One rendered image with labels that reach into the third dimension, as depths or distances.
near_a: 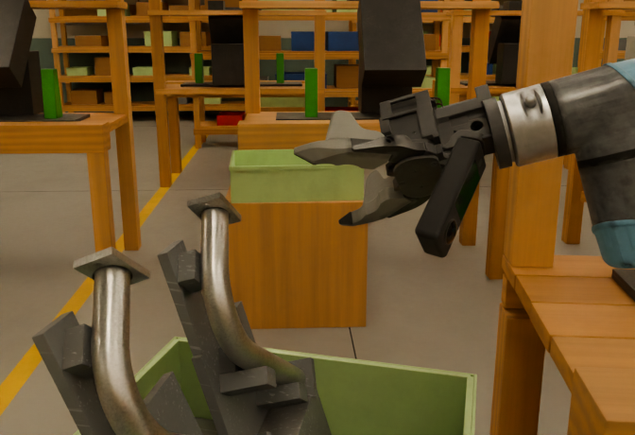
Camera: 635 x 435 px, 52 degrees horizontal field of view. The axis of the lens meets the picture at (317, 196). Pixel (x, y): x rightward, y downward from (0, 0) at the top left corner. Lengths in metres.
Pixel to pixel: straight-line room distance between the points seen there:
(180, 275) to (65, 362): 0.17
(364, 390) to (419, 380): 0.07
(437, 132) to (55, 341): 0.39
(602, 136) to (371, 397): 0.45
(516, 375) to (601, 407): 0.64
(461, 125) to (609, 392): 0.48
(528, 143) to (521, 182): 0.78
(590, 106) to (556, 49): 0.76
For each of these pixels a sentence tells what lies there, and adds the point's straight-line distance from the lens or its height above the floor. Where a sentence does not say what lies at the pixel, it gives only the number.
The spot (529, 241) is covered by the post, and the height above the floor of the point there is 0.94.
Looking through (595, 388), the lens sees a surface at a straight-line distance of 1.01.
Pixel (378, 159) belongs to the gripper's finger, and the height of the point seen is 1.26.
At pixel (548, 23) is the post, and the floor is 1.39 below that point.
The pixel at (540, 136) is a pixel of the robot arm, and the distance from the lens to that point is 0.65.
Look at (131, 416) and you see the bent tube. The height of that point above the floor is 1.09.
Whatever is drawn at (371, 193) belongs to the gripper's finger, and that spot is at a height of 1.20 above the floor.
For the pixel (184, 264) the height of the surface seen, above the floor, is 1.14.
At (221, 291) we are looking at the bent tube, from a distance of 0.68.
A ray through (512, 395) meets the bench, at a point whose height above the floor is 0.57.
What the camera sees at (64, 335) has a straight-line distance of 0.59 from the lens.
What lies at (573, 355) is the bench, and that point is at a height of 0.88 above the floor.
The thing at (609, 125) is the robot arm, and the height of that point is 1.29.
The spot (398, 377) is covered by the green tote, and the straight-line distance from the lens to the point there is 0.87.
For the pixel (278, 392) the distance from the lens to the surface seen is 0.83.
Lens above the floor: 1.38
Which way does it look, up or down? 14 degrees down
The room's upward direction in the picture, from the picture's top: straight up
